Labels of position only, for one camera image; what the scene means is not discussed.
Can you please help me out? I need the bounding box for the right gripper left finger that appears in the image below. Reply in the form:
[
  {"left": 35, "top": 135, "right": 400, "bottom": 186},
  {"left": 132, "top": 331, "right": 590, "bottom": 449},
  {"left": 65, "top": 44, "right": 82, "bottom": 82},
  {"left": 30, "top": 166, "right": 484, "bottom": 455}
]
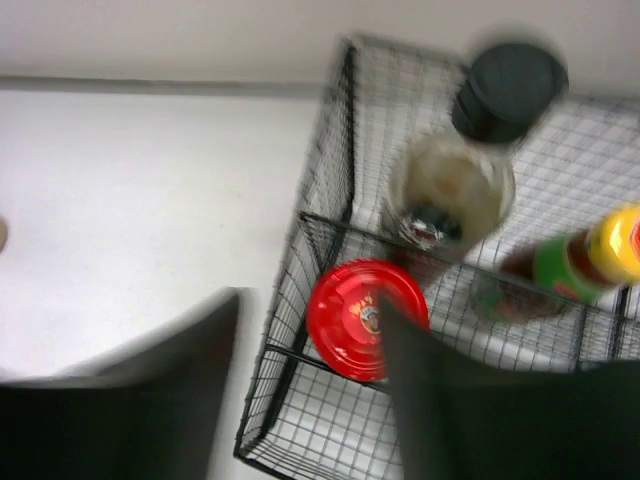
[{"left": 1, "top": 288, "right": 240, "bottom": 479}]

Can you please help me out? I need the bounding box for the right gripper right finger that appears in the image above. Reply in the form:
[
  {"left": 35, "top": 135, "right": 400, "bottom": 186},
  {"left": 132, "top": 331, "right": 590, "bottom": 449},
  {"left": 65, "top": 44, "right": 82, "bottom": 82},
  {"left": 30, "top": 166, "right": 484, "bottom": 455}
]
[{"left": 380, "top": 297, "right": 639, "bottom": 479}]

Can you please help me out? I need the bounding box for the red lid sauce jar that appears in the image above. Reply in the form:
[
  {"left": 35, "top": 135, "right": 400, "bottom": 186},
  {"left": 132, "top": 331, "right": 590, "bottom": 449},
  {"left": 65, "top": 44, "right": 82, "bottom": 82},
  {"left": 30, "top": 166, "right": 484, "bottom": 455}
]
[{"left": 306, "top": 258, "right": 430, "bottom": 383}]

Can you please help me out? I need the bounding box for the yellow cap green label bottle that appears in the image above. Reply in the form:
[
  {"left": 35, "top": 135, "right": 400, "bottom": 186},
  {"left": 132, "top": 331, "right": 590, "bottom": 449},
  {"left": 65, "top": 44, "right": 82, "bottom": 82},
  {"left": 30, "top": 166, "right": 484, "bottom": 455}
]
[{"left": 471, "top": 205, "right": 639, "bottom": 324}]

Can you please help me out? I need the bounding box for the tall black cap sauce bottle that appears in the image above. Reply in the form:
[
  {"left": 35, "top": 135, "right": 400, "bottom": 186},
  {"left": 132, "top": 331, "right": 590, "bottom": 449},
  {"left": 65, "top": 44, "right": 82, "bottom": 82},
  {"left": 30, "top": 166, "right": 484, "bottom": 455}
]
[{"left": 380, "top": 40, "right": 568, "bottom": 255}]

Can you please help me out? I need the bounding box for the black cap shaker back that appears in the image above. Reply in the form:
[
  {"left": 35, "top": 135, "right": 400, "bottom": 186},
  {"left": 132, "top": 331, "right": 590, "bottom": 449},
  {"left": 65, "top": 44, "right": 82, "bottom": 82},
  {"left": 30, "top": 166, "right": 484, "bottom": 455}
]
[{"left": 0, "top": 218, "right": 8, "bottom": 252}]

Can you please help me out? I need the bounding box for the black wire basket rack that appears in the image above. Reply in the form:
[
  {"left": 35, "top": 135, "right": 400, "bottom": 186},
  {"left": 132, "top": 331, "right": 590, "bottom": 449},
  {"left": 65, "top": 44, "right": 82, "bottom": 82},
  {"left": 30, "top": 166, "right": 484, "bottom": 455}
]
[{"left": 233, "top": 34, "right": 639, "bottom": 479}]

